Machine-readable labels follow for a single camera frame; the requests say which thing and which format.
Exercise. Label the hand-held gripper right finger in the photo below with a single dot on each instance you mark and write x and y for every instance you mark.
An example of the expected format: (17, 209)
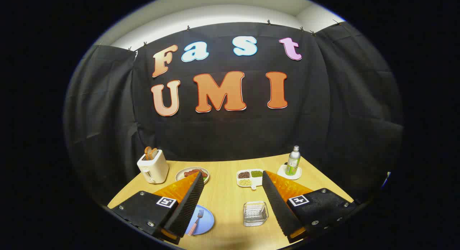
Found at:
(278, 203)

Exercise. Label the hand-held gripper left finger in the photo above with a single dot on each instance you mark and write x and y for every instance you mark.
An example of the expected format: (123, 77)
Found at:
(187, 203)

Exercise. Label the blue round plate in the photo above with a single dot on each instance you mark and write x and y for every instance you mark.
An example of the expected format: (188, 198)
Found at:
(206, 223)

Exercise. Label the white oval plate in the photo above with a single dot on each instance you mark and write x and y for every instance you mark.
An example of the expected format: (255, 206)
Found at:
(180, 175)

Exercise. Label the brown steak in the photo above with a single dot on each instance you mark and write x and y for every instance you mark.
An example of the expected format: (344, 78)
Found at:
(190, 173)

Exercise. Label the white square coaster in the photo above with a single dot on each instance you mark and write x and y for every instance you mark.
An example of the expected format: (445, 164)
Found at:
(282, 172)

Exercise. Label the white divided tray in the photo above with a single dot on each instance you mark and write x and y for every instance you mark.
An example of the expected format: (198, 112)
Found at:
(256, 180)

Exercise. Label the green mung beans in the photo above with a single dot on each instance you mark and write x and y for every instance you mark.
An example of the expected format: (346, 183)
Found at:
(256, 174)

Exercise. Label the yellow soybeans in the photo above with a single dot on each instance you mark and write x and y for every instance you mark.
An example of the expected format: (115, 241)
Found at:
(245, 182)

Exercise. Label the green label metal bottle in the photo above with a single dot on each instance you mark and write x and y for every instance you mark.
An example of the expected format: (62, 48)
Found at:
(293, 162)

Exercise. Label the dark red beans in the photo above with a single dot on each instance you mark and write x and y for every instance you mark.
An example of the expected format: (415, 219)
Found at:
(244, 175)

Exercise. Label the cream toaster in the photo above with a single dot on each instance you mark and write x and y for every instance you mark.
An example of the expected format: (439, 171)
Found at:
(156, 168)

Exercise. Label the toast slices in toaster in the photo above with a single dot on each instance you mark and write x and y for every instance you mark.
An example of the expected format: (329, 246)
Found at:
(149, 152)

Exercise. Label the black backdrop cloth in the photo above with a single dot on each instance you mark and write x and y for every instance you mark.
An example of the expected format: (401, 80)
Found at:
(233, 135)

